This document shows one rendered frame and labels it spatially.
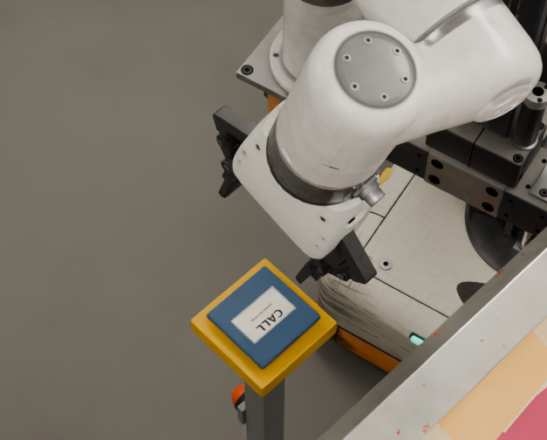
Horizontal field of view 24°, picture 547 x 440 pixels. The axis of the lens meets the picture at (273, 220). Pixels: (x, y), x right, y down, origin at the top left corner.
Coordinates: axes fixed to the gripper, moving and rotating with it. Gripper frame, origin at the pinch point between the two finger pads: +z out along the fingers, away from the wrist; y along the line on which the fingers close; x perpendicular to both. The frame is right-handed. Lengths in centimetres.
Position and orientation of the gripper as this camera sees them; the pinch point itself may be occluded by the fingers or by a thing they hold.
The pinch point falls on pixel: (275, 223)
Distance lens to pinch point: 100.5
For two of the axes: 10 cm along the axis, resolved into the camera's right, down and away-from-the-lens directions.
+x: -7.2, 5.9, -3.6
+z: -2.0, 3.2, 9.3
